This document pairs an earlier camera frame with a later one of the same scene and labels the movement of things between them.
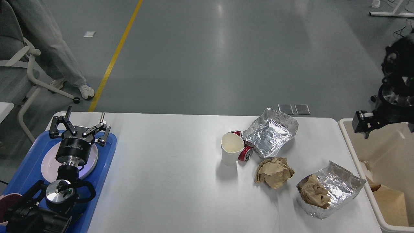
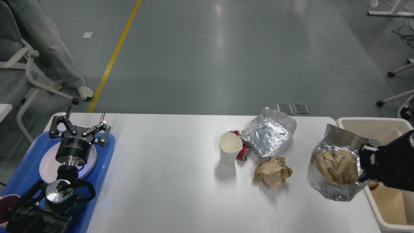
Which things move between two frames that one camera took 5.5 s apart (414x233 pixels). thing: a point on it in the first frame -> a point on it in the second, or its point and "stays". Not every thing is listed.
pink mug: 7,201 stays
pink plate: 49,169 stays
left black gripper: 74,151 stays
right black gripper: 387,112 -> 395,162
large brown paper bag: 391,204 stays
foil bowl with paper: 321,194 -> 333,169
